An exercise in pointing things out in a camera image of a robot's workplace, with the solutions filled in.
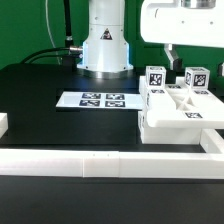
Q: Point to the white marker base plate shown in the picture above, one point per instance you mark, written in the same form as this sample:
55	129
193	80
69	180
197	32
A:
96	100

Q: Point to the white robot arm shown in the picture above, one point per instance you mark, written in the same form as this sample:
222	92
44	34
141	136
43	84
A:
105	50

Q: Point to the white chair seat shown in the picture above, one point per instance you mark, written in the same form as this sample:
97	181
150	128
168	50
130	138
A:
153	135

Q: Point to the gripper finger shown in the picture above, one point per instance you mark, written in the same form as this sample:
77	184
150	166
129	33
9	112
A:
174	60
221	69

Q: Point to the white part left edge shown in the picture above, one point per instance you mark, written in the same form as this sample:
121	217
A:
3	124

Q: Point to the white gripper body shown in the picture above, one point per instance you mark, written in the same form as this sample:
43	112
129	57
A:
168	22

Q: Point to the white chair back frame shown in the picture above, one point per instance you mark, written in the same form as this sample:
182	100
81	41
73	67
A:
177	106

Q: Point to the white U-shaped obstacle fence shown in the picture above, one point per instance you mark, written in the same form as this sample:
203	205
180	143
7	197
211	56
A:
73	148

